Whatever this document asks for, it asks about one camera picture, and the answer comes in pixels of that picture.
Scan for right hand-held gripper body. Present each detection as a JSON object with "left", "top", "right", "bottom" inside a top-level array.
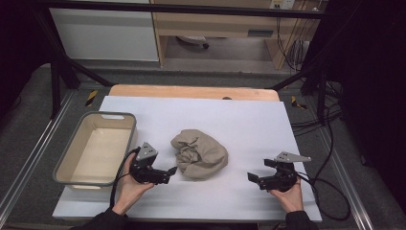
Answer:
[{"left": 258, "top": 150, "right": 312, "bottom": 193}]

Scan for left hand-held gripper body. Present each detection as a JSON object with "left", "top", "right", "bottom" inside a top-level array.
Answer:
[{"left": 128, "top": 141, "right": 172, "bottom": 186}]

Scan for beige cloth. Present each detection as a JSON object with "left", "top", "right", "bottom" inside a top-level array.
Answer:
[{"left": 169, "top": 128, "right": 230, "bottom": 182}]

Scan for beige basket with grey rim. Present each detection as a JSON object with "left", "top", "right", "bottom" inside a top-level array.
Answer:
[{"left": 52, "top": 110, "right": 139, "bottom": 193}]

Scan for person's right hand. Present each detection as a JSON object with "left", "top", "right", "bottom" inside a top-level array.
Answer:
[{"left": 267, "top": 177, "right": 305, "bottom": 214}]

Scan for person's left hand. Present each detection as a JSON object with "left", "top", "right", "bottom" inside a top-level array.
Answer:
[{"left": 111, "top": 152, "right": 156, "bottom": 217}]

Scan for white foam board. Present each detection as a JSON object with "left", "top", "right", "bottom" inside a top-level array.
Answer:
[{"left": 52, "top": 95, "right": 324, "bottom": 223}]

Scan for office chair base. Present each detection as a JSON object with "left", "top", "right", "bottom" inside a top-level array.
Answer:
[{"left": 175, "top": 34, "right": 211, "bottom": 50}]

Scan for light wooden desk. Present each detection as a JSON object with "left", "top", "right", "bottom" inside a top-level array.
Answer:
[{"left": 149, "top": 0, "right": 329, "bottom": 70}]

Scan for white cabinet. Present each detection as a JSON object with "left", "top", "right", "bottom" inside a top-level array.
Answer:
[{"left": 49, "top": 8, "right": 160, "bottom": 62}]

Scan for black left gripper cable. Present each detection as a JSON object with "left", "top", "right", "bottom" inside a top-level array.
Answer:
[{"left": 108, "top": 146, "right": 142, "bottom": 209}]

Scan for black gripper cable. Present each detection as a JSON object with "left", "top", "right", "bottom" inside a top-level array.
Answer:
[
  {"left": 296, "top": 172, "right": 351, "bottom": 222},
  {"left": 108, "top": 146, "right": 142, "bottom": 209}
]

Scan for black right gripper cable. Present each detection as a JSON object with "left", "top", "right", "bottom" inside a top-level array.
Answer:
[{"left": 296, "top": 172, "right": 351, "bottom": 222}]

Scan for aluminium rail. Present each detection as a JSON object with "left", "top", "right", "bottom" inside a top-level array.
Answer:
[
  {"left": 318, "top": 126, "right": 375, "bottom": 230},
  {"left": 0, "top": 90, "right": 77, "bottom": 219}
]

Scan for black floor cables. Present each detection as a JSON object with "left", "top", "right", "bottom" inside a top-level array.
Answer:
[{"left": 290, "top": 80, "right": 345, "bottom": 138}]

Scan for hanging black cables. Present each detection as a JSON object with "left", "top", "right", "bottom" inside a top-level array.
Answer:
[{"left": 275, "top": 16, "right": 312, "bottom": 73}]

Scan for white wall socket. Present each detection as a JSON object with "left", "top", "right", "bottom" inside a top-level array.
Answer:
[{"left": 269, "top": 0, "right": 297, "bottom": 11}]

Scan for black metal frame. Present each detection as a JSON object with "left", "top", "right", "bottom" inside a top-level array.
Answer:
[{"left": 31, "top": 0, "right": 333, "bottom": 121}]

